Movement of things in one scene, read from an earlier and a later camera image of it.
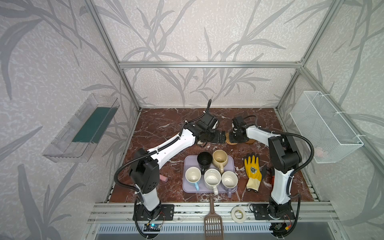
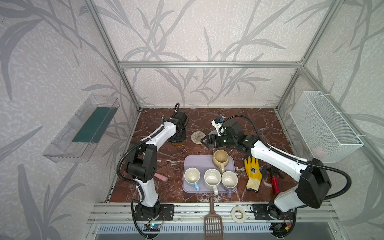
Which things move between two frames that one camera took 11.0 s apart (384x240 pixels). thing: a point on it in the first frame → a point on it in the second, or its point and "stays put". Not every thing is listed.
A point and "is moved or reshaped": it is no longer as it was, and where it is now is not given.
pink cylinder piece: [163, 178] stays put
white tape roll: [238, 221] stays put
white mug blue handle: [192, 175] stays put
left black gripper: [212, 136] → [179, 135]
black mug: [204, 159] is moved or reshaped
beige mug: [220, 158] stays put
